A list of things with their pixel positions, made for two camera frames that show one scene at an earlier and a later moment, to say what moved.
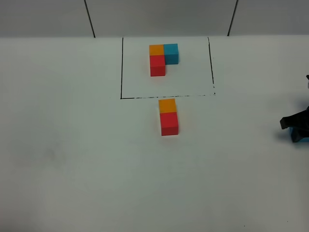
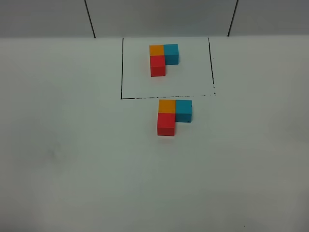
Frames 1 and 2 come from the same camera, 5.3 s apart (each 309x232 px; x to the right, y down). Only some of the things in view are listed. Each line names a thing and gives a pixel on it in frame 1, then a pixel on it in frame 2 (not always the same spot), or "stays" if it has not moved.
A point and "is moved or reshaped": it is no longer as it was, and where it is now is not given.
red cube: (169, 123) is moved or reshaped
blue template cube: (171, 53) stays
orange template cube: (155, 50) stays
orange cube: (167, 106) stays
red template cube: (157, 65) stays
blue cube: (304, 139) → (183, 110)
